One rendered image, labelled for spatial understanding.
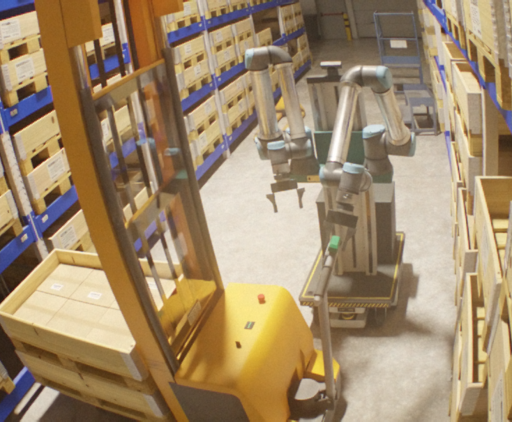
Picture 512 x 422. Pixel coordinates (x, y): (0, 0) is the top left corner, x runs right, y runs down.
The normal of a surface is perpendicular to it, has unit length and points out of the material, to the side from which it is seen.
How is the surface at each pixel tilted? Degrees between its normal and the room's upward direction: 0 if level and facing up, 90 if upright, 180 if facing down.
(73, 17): 90
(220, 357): 0
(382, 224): 90
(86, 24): 90
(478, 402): 90
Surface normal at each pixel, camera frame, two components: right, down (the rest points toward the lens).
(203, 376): -0.16, -0.88
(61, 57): -0.29, 0.47
